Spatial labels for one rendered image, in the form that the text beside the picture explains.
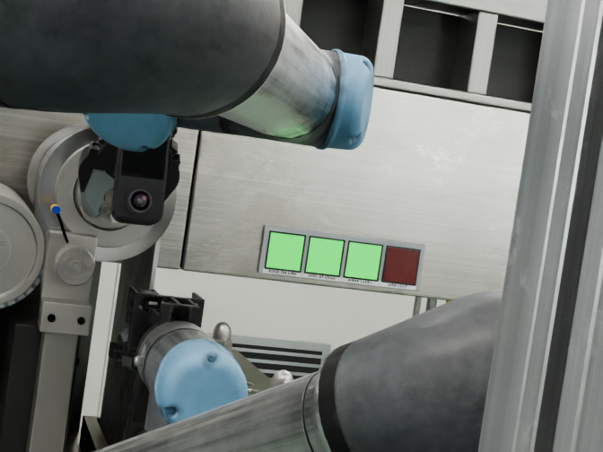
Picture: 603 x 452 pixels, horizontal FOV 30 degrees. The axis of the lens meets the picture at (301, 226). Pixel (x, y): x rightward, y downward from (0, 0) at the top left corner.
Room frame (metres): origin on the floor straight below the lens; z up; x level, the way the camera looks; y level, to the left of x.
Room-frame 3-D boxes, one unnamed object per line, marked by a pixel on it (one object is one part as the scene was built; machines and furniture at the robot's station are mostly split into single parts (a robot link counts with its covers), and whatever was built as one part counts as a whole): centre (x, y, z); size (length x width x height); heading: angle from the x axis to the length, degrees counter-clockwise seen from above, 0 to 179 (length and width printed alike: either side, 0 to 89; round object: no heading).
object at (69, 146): (1.22, 0.21, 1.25); 0.15 x 0.01 x 0.15; 107
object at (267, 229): (1.64, -0.07, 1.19); 0.25 x 0.01 x 0.07; 107
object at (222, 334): (1.59, 0.09, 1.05); 0.04 x 0.04 x 0.04
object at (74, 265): (1.13, 0.22, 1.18); 0.04 x 0.02 x 0.04; 107
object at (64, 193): (1.33, 0.25, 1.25); 0.26 x 0.12 x 0.12; 17
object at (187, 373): (0.97, 0.07, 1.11); 0.11 x 0.08 x 0.09; 17
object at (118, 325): (1.35, 0.19, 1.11); 0.23 x 0.01 x 0.18; 17
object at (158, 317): (1.12, 0.12, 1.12); 0.12 x 0.08 x 0.09; 17
